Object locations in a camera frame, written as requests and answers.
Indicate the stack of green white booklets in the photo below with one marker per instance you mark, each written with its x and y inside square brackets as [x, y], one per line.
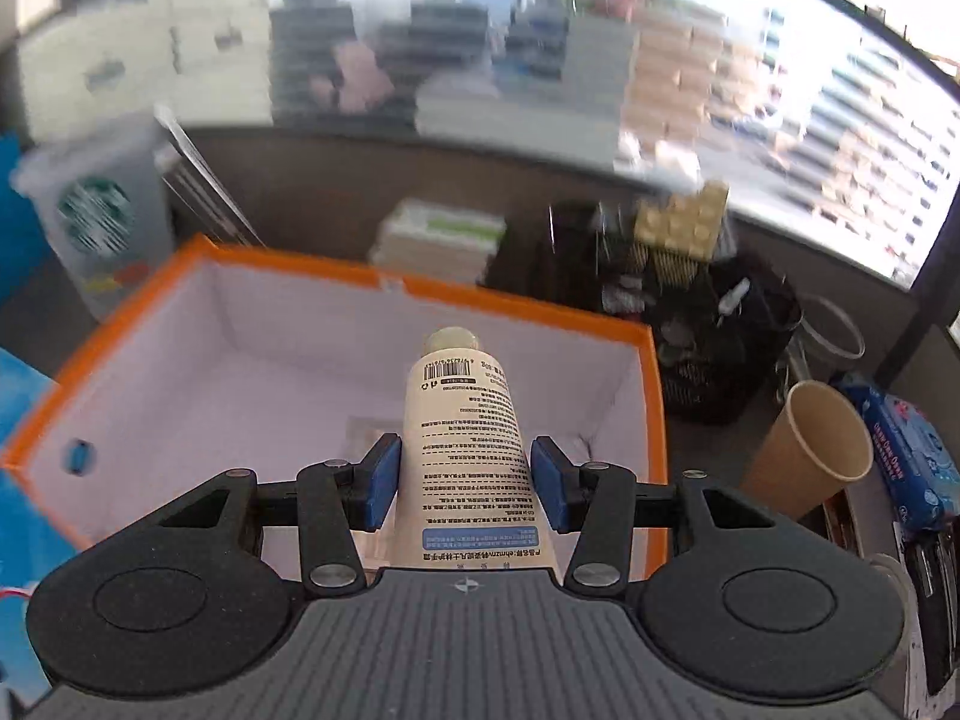
[439, 240]

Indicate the clear acrylic sign holder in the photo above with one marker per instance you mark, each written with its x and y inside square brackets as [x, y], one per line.
[206, 184]

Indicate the yellow pill blister pack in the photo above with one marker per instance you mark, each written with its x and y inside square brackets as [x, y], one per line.
[679, 225]

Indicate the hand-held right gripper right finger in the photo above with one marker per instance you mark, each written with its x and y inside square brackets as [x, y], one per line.
[551, 485]

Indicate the black mesh desk organizer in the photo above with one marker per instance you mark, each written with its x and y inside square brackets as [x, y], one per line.
[697, 360]

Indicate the small white bottle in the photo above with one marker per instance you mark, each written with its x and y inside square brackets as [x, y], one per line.
[733, 301]

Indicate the white cream tube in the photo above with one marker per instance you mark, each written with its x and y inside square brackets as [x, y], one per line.
[465, 450]

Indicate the clear plastic cup green logo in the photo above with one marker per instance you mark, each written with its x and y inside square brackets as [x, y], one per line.
[97, 217]

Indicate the blue printed sheet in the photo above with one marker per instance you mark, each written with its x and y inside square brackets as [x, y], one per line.
[22, 510]

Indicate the brown paper cup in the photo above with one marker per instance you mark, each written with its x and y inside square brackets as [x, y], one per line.
[795, 457]

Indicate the orange cardboard box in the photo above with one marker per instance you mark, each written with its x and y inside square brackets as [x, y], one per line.
[262, 345]

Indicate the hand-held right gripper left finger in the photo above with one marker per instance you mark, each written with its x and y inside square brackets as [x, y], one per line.
[382, 481]

